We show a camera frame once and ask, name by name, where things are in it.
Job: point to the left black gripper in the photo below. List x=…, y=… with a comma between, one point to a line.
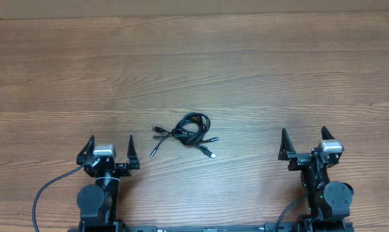
x=108, y=166

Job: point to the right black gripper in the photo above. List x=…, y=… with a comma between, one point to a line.
x=306, y=158

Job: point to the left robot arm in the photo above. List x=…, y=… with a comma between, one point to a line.
x=98, y=202

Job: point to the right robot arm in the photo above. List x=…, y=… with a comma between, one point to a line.
x=328, y=202

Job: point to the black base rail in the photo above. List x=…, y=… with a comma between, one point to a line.
x=267, y=227

